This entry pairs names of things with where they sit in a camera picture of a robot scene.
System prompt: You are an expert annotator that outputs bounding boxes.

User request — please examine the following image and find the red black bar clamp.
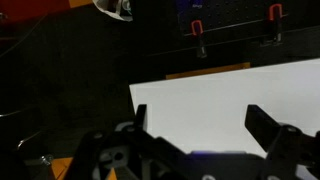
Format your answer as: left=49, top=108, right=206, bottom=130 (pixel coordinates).
left=261, top=3, right=288, bottom=46
left=189, top=19, right=208, bottom=59

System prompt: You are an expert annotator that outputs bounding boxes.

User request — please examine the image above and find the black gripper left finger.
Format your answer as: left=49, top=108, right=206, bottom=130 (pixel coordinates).
left=64, top=104, right=188, bottom=180

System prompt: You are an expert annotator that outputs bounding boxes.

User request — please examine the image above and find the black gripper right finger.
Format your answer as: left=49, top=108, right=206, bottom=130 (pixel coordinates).
left=244, top=104, right=320, bottom=180

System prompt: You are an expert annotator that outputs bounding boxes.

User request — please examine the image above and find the red orange box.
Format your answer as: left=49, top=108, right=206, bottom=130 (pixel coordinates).
left=0, top=0, right=94, bottom=25

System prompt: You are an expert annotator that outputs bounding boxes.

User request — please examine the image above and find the black perforated mounting board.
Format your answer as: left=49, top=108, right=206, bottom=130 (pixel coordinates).
left=133, top=0, right=320, bottom=69

